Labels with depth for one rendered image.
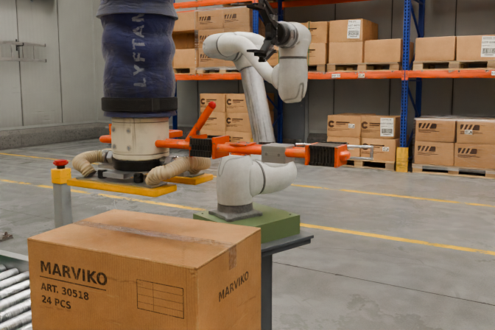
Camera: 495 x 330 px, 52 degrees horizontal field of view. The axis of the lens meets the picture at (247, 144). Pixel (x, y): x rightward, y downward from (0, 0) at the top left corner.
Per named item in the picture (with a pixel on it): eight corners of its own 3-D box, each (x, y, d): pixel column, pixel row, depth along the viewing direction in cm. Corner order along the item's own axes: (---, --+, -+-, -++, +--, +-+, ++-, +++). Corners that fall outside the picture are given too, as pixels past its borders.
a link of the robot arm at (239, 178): (210, 200, 227) (208, 152, 224) (244, 195, 237) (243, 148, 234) (229, 208, 214) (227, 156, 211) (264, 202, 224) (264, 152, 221)
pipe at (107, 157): (71, 172, 155) (70, 154, 154) (127, 161, 176) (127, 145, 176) (159, 183, 138) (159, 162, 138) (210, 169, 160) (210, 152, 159)
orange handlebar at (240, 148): (71, 143, 167) (71, 132, 166) (134, 135, 193) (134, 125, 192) (345, 165, 122) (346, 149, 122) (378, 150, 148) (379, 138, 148)
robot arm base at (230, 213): (236, 205, 241) (236, 194, 241) (264, 215, 223) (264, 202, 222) (202, 211, 231) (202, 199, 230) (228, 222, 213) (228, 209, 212)
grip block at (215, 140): (187, 157, 142) (186, 136, 142) (206, 153, 151) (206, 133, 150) (212, 159, 138) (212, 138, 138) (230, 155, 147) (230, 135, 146)
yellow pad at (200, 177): (111, 175, 170) (110, 160, 169) (132, 171, 179) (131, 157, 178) (195, 185, 154) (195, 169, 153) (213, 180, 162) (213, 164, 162)
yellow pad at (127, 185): (65, 185, 153) (65, 169, 153) (90, 180, 162) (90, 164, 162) (155, 197, 137) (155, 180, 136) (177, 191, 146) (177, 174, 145)
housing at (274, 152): (260, 162, 133) (260, 145, 132) (272, 158, 139) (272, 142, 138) (284, 164, 130) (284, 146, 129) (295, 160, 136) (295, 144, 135)
